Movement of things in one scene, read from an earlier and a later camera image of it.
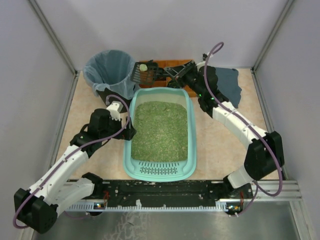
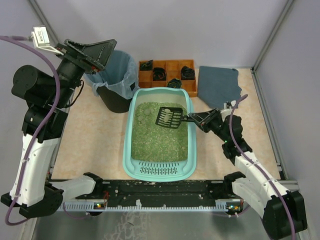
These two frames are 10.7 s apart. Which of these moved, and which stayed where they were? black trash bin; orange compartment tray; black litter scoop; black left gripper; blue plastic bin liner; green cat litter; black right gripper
Moved: black left gripper; black right gripper; black litter scoop
Stayed: green cat litter; blue plastic bin liner; orange compartment tray; black trash bin
